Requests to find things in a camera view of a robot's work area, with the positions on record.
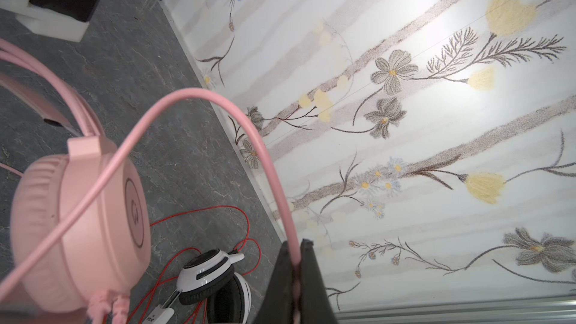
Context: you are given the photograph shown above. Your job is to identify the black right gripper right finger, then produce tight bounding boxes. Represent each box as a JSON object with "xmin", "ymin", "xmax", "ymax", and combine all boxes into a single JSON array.
[{"xmin": 299, "ymin": 239, "xmax": 338, "ymax": 324}]

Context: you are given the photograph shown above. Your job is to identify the black white headphones red cable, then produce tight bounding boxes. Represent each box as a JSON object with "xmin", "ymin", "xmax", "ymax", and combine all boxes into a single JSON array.
[{"xmin": 127, "ymin": 205, "xmax": 263, "ymax": 324}]

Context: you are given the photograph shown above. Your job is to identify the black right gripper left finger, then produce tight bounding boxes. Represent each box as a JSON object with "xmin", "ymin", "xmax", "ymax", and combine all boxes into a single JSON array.
[{"xmin": 253, "ymin": 241, "xmax": 294, "ymax": 324}]

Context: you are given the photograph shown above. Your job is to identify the pink headphones with cable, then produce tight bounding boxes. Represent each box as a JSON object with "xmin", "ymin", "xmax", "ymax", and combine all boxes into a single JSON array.
[{"xmin": 0, "ymin": 37, "xmax": 302, "ymax": 324}]

